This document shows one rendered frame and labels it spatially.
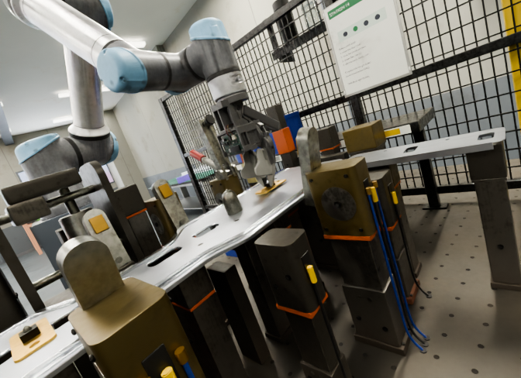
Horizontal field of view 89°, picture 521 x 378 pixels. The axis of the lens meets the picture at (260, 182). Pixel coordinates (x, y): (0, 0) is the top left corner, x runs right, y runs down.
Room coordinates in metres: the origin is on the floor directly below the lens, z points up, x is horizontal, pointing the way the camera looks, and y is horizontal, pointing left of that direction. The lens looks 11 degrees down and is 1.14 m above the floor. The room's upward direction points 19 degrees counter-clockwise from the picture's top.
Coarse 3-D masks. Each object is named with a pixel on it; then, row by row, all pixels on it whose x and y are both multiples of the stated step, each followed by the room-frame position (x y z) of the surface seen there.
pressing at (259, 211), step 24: (288, 168) 0.80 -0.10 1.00; (288, 192) 0.53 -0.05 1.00; (216, 216) 0.54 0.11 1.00; (240, 216) 0.48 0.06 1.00; (264, 216) 0.44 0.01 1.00; (192, 240) 0.44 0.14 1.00; (216, 240) 0.40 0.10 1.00; (240, 240) 0.38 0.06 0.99; (144, 264) 0.41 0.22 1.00; (168, 264) 0.37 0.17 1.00; (192, 264) 0.35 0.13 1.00; (168, 288) 0.31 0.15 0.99; (48, 312) 0.35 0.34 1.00; (0, 336) 0.33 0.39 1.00; (72, 336) 0.26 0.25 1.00; (24, 360) 0.25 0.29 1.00; (48, 360) 0.24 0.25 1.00; (72, 360) 0.24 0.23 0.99
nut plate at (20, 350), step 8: (40, 320) 0.33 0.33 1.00; (32, 328) 0.29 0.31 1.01; (40, 328) 0.30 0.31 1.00; (48, 328) 0.29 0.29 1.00; (16, 336) 0.30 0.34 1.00; (24, 336) 0.28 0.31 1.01; (32, 336) 0.28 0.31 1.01; (40, 336) 0.28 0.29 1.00; (48, 336) 0.28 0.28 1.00; (56, 336) 0.27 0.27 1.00; (16, 344) 0.28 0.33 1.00; (24, 344) 0.28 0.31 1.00; (32, 344) 0.27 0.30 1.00; (40, 344) 0.26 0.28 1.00; (16, 352) 0.26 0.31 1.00; (24, 352) 0.26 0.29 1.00; (32, 352) 0.26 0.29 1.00; (16, 360) 0.25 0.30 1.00
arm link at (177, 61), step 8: (168, 56) 0.58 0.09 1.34; (176, 56) 0.60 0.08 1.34; (184, 56) 0.60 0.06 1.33; (176, 64) 0.59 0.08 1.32; (184, 64) 0.60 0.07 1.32; (176, 72) 0.58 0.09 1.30; (184, 72) 0.60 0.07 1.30; (192, 72) 0.60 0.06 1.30; (176, 80) 0.59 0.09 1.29; (184, 80) 0.61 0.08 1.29; (192, 80) 0.62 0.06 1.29; (200, 80) 0.62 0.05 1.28; (168, 88) 0.59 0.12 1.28; (176, 88) 0.61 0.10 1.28; (184, 88) 0.64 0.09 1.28
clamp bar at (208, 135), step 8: (200, 120) 0.72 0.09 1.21; (208, 120) 0.70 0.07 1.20; (200, 128) 0.71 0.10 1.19; (208, 128) 0.73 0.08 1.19; (208, 136) 0.71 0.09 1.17; (208, 144) 0.71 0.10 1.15; (216, 144) 0.73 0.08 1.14; (216, 152) 0.72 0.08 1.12; (216, 160) 0.70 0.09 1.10; (224, 160) 0.72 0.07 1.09; (216, 168) 0.71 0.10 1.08; (232, 168) 0.72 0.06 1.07
